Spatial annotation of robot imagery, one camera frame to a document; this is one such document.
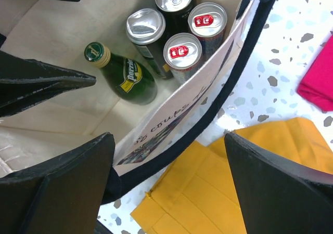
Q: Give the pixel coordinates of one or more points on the red tab can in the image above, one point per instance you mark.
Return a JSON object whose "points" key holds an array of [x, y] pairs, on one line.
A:
{"points": [[183, 53], [207, 21]]}

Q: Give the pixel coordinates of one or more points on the beige canvas tote bag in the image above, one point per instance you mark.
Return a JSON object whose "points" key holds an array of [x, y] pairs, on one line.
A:
{"points": [[147, 137]]}

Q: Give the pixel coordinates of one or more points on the mustard yellow cloth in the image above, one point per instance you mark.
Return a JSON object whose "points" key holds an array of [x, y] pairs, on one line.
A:
{"points": [[196, 193]]}

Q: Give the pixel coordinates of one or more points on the silver top can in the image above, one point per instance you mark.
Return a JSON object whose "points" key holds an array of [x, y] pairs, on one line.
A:
{"points": [[176, 14]]}

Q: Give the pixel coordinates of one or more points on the green glass bottle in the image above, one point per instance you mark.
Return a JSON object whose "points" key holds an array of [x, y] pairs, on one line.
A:
{"points": [[127, 78]]}

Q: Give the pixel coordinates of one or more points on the red folded cloth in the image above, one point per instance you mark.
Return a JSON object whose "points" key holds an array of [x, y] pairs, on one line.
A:
{"points": [[316, 85]]}

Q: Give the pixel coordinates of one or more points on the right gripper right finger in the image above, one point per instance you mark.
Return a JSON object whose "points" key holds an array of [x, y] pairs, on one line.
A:
{"points": [[277, 195]]}

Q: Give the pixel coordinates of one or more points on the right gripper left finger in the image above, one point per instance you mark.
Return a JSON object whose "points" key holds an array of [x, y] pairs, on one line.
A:
{"points": [[60, 195]]}

